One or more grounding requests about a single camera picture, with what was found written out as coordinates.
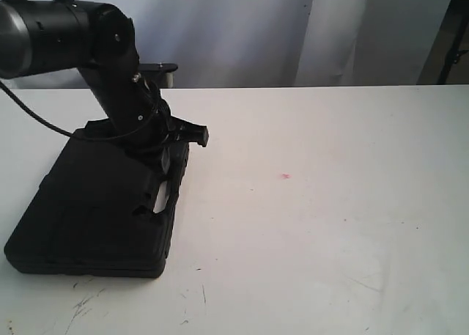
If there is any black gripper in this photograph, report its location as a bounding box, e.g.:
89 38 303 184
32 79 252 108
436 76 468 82
126 107 210 174

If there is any black plastic tool case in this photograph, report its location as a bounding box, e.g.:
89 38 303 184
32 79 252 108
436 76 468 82
4 119 188 279

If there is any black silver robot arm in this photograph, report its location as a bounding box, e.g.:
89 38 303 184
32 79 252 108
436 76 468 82
1 0 209 169

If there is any white backdrop curtain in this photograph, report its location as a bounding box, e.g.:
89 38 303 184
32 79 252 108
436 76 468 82
0 0 451 90

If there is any black metal stand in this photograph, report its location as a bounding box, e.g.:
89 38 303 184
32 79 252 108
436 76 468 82
437 0 468 85

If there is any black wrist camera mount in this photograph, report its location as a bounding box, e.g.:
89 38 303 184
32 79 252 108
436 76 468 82
139 63 179 89

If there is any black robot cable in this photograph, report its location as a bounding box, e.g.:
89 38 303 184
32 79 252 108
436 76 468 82
0 80 173 144

